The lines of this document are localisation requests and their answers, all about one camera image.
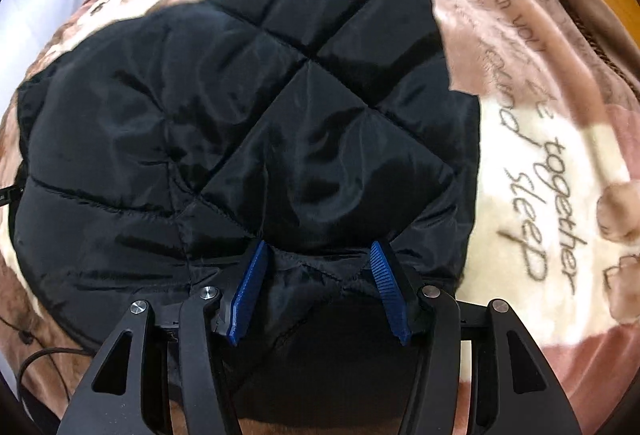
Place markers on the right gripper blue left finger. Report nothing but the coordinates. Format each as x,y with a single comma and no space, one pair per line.
239,287

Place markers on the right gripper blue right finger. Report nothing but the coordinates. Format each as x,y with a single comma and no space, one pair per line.
399,287

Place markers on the black padded jacket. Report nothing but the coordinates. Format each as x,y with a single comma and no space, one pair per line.
161,147

